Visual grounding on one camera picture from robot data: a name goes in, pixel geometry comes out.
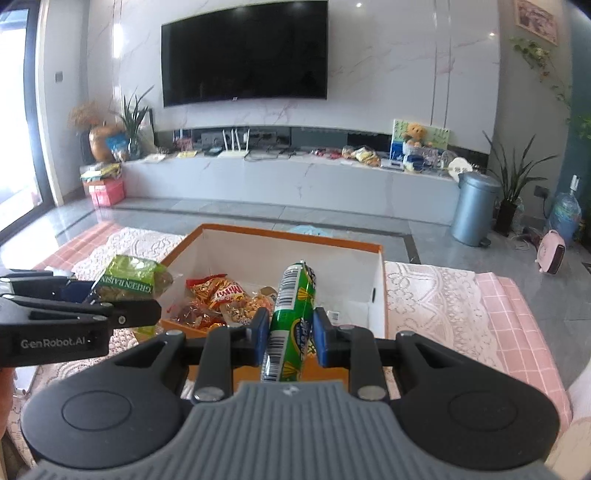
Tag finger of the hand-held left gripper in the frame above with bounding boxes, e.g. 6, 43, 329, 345
0, 294, 163, 332
0, 270, 96, 304

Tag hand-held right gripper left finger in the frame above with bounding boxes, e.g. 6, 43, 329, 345
111, 308, 271, 403

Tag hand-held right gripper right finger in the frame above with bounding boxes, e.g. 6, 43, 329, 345
313, 308, 476, 401

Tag beige snack packet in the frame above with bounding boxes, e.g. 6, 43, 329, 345
222, 286, 279, 325

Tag green raisin packet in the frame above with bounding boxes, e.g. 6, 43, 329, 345
83, 254, 175, 343

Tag green tube snack packet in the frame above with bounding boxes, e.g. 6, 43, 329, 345
259, 260, 320, 384

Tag red yellow snack packet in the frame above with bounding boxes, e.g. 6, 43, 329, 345
186, 274, 253, 320

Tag clear bag of red snacks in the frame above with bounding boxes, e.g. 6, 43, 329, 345
167, 302, 228, 330

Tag orange cardboard box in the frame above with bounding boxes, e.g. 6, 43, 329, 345
157, 223, 389, 385

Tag pink storage box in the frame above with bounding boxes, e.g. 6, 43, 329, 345
88, 178, 127, 208

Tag light blue cloth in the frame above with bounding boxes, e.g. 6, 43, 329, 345
285, 224, 336, 238

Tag stack of yellow green papers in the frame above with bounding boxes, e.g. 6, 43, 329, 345
80, 163, 123, 182

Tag orange gourd vase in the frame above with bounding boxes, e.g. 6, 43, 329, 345
88, 124, 122, 163

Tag blue printed packet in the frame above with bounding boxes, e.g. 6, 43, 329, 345
105, 133, 129, 161

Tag white marble media cabinet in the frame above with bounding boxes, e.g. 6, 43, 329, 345
81, 124, 490, 228

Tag dried flower bunch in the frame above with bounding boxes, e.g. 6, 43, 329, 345
68, 100, 110, 133

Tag green potted plant in glass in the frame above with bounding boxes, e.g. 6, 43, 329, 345
117, 85, 156, 161

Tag white router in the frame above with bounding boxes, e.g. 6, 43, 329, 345
216, 129, 253, 159

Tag pile of yellow snack bags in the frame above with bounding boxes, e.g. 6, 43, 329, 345
341, 145, 382, 168

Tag grey metal trash can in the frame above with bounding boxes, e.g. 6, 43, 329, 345
450, 171, 502, 248

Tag blue gift boxes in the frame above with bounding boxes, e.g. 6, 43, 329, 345
389, 138, 445, 173

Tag brown teddy bear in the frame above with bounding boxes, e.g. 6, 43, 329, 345
400, 122, 427, 148

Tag green printed card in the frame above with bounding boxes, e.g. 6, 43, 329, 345
392, 119, 451, 151

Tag pink fan heater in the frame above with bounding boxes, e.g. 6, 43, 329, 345
534, 229, 568, 276

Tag tall potted plant black pot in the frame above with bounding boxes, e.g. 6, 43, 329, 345
481, 130, 556, 237

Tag blue water bottle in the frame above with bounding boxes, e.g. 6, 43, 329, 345
549, 175, 583, 241

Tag black television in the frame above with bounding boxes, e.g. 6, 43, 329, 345
161, 1, 329, 109

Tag hanging vine plant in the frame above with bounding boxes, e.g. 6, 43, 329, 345
509, 36, 591, 141

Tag framed wall picture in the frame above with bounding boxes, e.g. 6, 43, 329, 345
512, 0, 559, 46

